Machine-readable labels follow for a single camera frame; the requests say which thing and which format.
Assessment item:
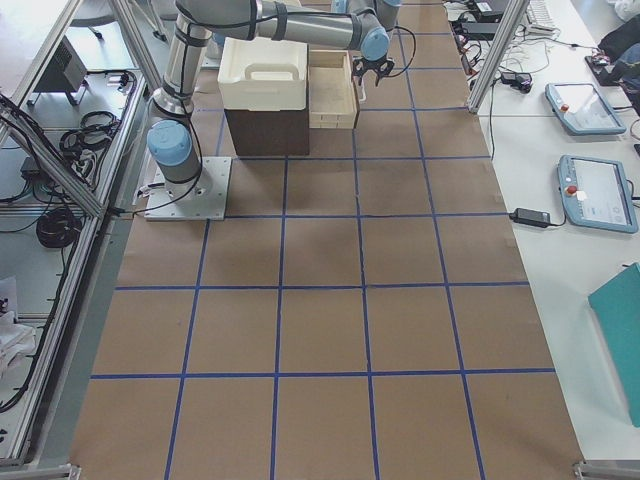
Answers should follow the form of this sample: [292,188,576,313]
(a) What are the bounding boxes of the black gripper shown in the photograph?
[352,56,395,86]

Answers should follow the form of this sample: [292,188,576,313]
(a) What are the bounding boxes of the light wooden drawer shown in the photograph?
[308,49,361,130]

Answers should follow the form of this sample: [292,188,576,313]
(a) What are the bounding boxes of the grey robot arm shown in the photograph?
[146,1,401,202]

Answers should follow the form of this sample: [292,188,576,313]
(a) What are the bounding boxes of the cream plastic tray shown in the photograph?
[218,37,308,111]

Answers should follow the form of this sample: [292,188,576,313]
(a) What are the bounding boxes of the dark brown wooden cabinet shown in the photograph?
[225,109,310,157]

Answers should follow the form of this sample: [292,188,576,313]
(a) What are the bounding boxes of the far teach pendant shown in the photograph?
[545,83,626,136]

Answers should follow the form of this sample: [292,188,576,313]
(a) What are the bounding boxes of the teach pendant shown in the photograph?
[545,83,626,136]
[557,155,639,234]

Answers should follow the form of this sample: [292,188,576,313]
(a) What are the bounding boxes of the black power adapter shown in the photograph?
[509,208,551,228]

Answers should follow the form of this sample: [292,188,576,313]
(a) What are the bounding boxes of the brown gridded table mat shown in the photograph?
[71,1,581,479]

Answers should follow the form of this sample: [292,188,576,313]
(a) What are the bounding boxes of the near teach pendant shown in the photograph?
[557,155,639,234]

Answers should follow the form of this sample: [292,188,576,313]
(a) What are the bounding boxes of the grey metal box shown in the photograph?
[27,36,88,106]

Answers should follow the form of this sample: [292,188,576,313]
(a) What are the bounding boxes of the teal box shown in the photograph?
[588,263,639,427]

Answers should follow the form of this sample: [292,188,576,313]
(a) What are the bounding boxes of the aluminium frame post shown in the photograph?
[467,0,530,114]

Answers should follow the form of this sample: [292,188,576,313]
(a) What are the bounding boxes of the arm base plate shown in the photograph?
[142,156,232,221]

